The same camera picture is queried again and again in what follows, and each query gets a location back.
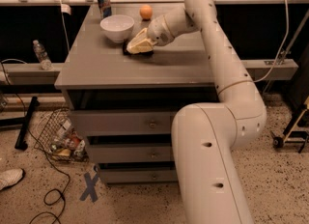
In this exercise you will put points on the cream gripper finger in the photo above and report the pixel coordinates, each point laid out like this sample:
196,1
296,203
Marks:
140,36
136,47

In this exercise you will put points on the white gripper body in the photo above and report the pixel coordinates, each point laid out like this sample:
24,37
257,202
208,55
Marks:
156,31

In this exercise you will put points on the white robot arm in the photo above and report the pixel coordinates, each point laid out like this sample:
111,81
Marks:
203,134

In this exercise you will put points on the white ceramic bowl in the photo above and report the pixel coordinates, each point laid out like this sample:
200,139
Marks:
118,27

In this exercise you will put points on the orange fruit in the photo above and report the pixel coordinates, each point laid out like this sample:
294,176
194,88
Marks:
146,12

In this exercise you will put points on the blue energy drink can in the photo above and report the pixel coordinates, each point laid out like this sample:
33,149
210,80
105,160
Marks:
104,8

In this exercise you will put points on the grey drawer cabinet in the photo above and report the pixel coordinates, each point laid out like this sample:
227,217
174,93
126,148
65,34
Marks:
97,76

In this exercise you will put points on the top grey drawer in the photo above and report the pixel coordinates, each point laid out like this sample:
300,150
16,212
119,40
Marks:
92,123

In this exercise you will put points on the grey drawer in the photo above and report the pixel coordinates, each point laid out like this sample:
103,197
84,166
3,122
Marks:
124,153
92,123
137,176

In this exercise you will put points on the clear plastic water bottle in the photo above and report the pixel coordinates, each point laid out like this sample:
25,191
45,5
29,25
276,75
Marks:
42,55

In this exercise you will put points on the middle grey drawer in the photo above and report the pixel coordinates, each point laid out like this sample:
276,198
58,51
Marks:
124,153

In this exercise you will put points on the bottom grey drawer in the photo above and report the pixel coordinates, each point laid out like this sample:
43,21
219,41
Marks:
137,176

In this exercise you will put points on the blue tape cross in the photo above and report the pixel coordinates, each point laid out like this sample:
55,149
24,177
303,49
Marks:
90,190

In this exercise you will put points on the black metal bar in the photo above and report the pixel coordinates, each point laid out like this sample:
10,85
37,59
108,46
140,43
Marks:
20,142

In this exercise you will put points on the black wheeled cart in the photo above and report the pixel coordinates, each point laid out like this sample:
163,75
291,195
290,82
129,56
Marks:
290,134

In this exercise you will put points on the white shoe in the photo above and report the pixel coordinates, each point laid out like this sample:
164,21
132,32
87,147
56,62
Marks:
11,177

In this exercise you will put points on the wire basket with items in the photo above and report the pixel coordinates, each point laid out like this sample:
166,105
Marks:
59,139

